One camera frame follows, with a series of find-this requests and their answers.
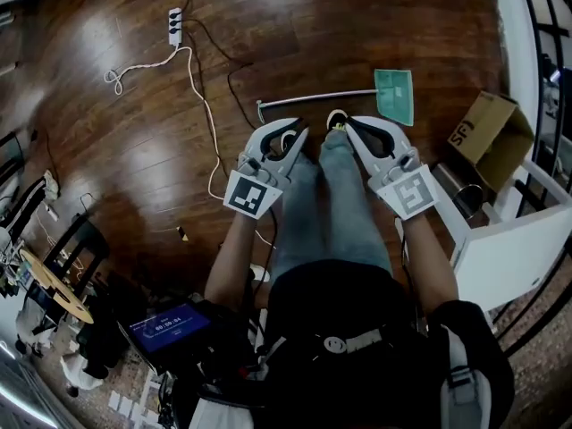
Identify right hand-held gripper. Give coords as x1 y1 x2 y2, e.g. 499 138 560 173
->
345 115 440 222

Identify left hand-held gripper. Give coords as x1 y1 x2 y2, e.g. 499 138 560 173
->
223 117 310 221

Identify person's right forearm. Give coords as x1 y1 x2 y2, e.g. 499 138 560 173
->
394 212 461 317

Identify person's left forearm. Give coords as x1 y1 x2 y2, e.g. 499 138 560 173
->
204 203 274 307

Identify person's left shoe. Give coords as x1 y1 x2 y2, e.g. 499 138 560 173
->
277 129 303 152

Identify person's shoe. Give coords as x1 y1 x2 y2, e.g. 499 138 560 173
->
326 108 350 133
277 129 303 152

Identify person's right shoe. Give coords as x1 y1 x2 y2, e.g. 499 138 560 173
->
326 108 350 133

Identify person's right leg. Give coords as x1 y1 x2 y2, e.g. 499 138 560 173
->
318 130 395 276

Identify person's leg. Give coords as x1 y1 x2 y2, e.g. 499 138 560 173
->
271 148 324 279
318 130 395 276

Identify person's left leg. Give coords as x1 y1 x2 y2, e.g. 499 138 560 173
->
271 148 324 279

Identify steel trash can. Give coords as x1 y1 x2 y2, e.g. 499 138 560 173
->
430 160 486 221

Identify brown cardboard box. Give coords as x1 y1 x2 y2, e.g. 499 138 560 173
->
447 90 536 192

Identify white power strip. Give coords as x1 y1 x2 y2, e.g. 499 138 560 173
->
167 7 184 46

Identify white table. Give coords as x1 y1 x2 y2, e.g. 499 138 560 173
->
434 157 572 313

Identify white railing base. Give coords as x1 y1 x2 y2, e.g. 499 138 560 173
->
488 0 543 121

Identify person's black shirt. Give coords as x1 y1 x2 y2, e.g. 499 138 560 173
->
178 259 516 429

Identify black metal railing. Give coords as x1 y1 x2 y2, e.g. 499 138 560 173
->
519 0 572 223

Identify tablet with blue screen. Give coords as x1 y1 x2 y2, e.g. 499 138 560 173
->
126 303 212 356

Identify black stool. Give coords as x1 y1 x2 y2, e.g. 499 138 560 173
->
43 218 111 295

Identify black bag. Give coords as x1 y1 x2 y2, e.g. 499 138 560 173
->
74 278 149 380

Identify round wooden table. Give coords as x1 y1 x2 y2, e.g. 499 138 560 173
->
19 247 96 326

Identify white paper sheets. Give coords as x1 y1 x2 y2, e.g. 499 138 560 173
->
106 367 163 420

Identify white plastic bag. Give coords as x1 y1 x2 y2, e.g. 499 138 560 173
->
59 352 105 393

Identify white power cable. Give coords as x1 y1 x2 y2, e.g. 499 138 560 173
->
103 45 227 206

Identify white shoulder bag strap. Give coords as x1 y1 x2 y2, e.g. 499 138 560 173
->
439 326 493 429

